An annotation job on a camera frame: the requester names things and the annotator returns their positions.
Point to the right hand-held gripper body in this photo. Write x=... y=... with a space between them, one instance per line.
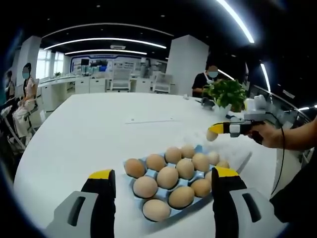
x=257 y=105

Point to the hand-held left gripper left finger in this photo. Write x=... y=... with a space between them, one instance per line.
x=101 y=198

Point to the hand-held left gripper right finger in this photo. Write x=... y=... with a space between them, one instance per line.
x=224 y=196

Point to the blue egg tray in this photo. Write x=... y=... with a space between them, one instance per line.
x=198 y=148

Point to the white flat tray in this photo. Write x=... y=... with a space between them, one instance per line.
x=235 y=151

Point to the person's right hand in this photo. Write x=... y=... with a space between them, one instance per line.
x=271 y=135

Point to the brown plant pot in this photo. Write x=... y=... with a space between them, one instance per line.
x=236 y=107

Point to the white plant pot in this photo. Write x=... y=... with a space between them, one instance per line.
x=225 y=110

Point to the ceiling light strip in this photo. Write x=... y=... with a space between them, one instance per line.
x=265 y=77
x=237 y=18
x=226 y=74
x=104 y=39
x=106 y=50

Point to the green potted plant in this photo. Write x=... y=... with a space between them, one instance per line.
x=226 y=91

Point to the dark grey object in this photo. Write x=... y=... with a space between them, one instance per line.
x=206 y=101

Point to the small white object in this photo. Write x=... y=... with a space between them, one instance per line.
x=186 y=96

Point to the white table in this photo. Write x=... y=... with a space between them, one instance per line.
x=86 y=138

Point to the person's dark clothing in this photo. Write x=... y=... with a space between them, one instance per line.
x=297 y=193

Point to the white office chair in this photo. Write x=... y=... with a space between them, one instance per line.
x=162 y=83
x=121 y=80

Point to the white workbench row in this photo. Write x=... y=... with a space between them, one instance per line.
x=59 y=86

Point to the ceiling air vent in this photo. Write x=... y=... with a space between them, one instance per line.
x=118 y=46

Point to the blue framed wall display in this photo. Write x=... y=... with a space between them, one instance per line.
x=99 y=62

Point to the black wall screen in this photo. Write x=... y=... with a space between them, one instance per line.
x=84 y=61

